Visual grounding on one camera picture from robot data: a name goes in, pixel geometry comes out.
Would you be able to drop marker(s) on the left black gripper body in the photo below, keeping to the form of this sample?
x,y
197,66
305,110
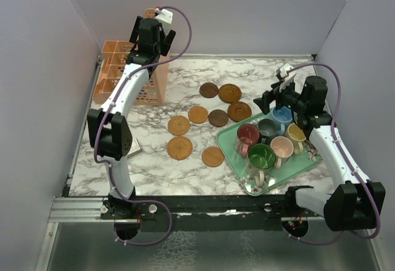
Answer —
x,y
162,36

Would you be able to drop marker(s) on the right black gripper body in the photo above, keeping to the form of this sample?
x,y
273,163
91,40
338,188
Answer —
x,y
287,97

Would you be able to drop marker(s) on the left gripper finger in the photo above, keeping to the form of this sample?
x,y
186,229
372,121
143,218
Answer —
x,y
167,41
135,30

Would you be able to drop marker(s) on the brown ringed wooden coaster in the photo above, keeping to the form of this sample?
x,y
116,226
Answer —
x,y
229,93

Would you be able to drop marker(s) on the dark walnut coaster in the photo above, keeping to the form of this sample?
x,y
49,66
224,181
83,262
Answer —
x,y
218,118

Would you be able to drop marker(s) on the dark brown wooden coaster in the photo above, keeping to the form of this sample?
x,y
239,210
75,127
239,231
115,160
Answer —
x,y
208,90

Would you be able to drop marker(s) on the light wooden coaster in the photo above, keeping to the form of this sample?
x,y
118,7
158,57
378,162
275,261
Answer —
x,y
198,114
212,156

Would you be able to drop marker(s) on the mint green tray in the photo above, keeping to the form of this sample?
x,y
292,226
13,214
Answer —
x,y
293,167

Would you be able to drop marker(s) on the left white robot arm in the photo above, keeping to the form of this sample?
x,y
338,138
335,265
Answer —
x,y
109,134

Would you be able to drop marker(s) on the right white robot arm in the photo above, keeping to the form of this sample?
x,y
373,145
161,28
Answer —
x,y
357,201

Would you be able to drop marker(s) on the light wooden front coaster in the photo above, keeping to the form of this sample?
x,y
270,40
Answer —
x,y
212,156

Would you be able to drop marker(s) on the woven rattan coaster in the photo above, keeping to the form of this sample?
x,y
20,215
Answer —
x,y
178,125
179,148

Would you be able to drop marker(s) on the light blue mug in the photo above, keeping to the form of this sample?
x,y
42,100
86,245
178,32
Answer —
x,y
282,118

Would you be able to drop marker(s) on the grey mug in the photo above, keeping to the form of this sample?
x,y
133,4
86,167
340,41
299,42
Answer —
x,y
268,130

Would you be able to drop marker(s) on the red pink mug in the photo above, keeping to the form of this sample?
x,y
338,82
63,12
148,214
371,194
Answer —
x,y
247,135

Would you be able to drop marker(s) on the yellow mug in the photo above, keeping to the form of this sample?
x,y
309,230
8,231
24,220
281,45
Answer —
x,y
297,137

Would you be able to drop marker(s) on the green mug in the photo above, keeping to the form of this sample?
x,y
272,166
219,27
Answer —
x,y
259,161

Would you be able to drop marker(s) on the small silver card box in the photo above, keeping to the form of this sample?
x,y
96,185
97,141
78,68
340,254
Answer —
x,y
135,148

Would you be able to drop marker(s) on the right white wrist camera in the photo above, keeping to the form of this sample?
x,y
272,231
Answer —
x,y
285,78

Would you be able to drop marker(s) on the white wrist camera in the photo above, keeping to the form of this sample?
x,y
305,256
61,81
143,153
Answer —
x,y
164,16
285,78

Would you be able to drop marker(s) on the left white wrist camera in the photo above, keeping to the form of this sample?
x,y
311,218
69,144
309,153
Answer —
x,y
164,16

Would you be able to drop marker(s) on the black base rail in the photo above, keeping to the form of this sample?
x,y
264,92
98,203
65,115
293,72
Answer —
x,y
202,212

